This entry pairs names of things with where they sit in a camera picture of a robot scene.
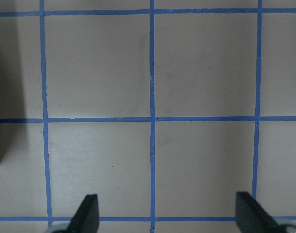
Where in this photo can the right gripper black right finger drawer side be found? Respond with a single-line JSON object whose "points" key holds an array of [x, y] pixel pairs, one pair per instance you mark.
{"points": [[250, 217]]}

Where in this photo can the right gripper black left finger drawer side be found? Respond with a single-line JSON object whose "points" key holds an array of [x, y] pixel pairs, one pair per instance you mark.
{"points": [[86, 218]]}

